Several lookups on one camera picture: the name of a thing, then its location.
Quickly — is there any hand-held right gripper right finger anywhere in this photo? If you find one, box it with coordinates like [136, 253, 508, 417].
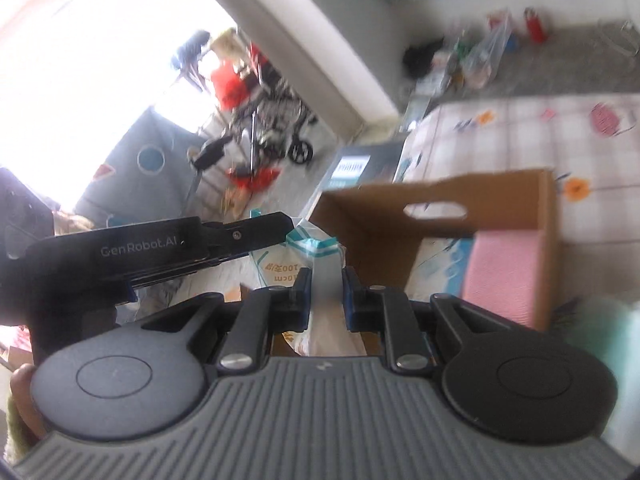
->
[342, 267, 507, 374]

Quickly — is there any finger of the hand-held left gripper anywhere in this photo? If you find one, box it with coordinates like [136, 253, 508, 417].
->
[197, 212, 296, 267]

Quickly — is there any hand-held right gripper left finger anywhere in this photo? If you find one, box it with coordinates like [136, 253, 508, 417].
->
[140, 267, 314, 374]

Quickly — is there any white teal plastic packet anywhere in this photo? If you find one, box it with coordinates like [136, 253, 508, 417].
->
[249, 216, 382, 357]

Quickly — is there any brown cardboard box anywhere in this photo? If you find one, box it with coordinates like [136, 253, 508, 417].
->
[309, 169, 559, 332]

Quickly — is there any blue white wipes pack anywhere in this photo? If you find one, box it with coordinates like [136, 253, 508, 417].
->
[409, 236, 477, 297]

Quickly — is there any pink sponge cloth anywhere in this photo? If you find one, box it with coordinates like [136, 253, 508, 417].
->
[461, 231, 544, 327]

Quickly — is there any person's left hand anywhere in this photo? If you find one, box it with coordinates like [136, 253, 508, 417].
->
[11, 364, 51, 442]

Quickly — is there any red plastic bag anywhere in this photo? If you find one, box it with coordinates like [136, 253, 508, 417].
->
[209, 58, 252, 112]
[226, 166, 282, 195]

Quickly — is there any grey circle-print curtain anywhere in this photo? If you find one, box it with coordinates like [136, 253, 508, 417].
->
[74, 107, 202, 227]

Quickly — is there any wheelchair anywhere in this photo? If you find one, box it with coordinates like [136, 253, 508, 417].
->
[229, 72, 319, 164]

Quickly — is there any dark printed box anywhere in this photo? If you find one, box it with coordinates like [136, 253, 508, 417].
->
[320, 141, 407, 197]

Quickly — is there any black bag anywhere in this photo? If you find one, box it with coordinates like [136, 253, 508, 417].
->
[402, 36, 447, 80]

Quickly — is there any clear bag of bottles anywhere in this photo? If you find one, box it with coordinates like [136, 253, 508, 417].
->
[447, 10, 517, 92]

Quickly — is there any red bottle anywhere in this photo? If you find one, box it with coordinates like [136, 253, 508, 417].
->
[523, 7, 549, 44]

